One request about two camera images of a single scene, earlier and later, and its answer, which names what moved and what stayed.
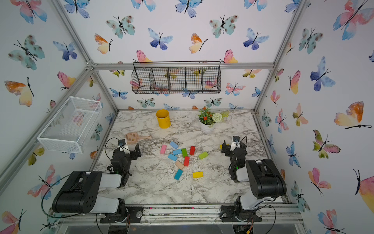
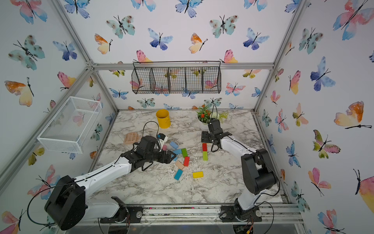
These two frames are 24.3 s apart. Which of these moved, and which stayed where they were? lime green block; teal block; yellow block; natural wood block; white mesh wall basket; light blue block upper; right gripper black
Moved: lime green block; right gripper black
Stayed: natural wood block; white mesh wall basket; teal block; yellow block; light blue block upper
